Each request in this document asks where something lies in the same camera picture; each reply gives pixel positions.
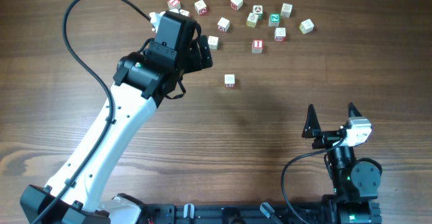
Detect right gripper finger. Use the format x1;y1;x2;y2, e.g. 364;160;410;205
348;102;362;117
302;104;321;138

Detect red U letter block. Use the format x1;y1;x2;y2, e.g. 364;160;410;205
224;74;236;88

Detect red A letter block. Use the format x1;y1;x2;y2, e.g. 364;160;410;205
217;18;230;32

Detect red i block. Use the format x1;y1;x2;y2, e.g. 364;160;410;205
167;0;181;10
252;40;263;53

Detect pretzel block red side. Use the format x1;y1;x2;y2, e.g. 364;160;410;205
274;28;286;41

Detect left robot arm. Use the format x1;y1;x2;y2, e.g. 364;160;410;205
20;11;213;223

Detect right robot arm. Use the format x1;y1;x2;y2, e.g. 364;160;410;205
302;103;383;224

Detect plain wooden block centre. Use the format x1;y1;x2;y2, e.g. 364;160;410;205
208;36;219;50

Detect plain block left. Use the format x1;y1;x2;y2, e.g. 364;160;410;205
179;9;190;17

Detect block with red side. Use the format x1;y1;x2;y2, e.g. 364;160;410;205
194;0;208;16

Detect yellow-sided ladybug block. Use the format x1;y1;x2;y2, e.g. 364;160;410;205
246;13;259;28

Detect red-sided block top centre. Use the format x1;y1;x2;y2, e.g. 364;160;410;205
230;0;244;11

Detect panda picture block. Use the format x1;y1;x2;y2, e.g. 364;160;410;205
252;5;263;19

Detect green N letter block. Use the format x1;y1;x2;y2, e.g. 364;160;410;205
269;13;281;27

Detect yellow-sided block far right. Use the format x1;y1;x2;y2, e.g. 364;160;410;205
299;19;315;34

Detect plain block top right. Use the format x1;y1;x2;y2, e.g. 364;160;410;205
280;3;293;18

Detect right black camera cable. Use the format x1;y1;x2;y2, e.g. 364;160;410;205
280;136;348;224

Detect black camera cable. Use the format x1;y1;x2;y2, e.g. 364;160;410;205
30;0;152;224
280;136;348;224

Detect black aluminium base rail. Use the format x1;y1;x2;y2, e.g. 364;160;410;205
137;200;383;224

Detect left black camera cable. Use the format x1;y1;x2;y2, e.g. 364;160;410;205
30;0;152;224

